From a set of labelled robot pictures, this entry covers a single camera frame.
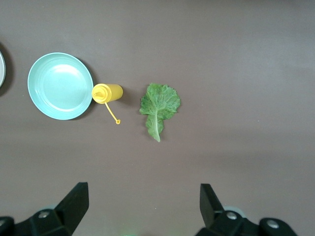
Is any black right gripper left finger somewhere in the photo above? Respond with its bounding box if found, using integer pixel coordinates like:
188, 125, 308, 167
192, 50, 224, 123
14, 181, 90, 236

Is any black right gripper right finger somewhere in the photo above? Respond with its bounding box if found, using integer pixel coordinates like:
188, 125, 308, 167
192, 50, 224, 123
196, 183, 262, 236

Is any green lettuce leaf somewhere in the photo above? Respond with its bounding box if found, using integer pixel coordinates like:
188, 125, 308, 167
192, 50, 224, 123
139, 83, 181, 143

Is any mint green plate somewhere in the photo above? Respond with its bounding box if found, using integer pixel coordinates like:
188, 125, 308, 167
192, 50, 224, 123
27, 52, 94, 121

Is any beige plate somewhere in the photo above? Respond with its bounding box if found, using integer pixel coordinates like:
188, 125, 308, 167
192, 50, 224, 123
0, 48, 6, 89

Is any yellow squeeze bottle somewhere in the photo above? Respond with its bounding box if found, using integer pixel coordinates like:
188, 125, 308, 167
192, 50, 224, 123
92, 83, 124, 125

